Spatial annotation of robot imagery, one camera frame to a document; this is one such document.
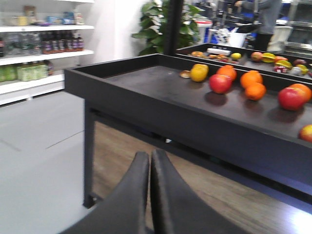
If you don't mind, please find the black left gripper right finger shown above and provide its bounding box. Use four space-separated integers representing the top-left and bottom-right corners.
150 149 246 234

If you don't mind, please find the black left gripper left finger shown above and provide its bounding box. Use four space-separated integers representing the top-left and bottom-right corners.
62 152 149 234

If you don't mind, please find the black fruit display stand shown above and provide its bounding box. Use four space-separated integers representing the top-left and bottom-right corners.
64 54 312 213

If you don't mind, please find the red apple far left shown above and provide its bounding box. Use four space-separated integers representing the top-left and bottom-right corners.
209 74 232 94

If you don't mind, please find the red apple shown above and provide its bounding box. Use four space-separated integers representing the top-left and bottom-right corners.
209 74 232 94
298 124 312 143
278 87 306 111

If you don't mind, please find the yellow round citrus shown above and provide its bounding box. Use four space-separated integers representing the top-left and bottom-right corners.
190 68 208 82
191 64 209 76

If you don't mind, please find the small orange right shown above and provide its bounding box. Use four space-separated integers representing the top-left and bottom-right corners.
245 83 266 101

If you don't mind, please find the small orange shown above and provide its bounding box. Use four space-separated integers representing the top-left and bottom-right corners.
216 65 237 81
245 83 266 101

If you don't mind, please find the small orange left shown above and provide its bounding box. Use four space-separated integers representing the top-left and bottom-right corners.
216 65 237 81

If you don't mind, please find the red apple bottom left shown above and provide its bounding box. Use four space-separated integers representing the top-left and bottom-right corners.
298 124 312 143

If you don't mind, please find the orange with nub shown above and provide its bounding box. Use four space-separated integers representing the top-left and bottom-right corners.
240 70 263 88

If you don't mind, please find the red apple lower left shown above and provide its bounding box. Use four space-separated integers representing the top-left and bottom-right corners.
278 87 306 111

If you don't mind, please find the large orange back left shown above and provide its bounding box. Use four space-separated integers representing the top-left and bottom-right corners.
289 83 312 102

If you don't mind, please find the green potted plant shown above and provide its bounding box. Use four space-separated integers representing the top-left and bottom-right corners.
131 0 202 56

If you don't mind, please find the white supermarket shelf unit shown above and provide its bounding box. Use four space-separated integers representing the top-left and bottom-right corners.
0 0 93 105

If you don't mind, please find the person in grey sweater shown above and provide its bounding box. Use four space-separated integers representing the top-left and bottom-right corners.
234 0 282 51

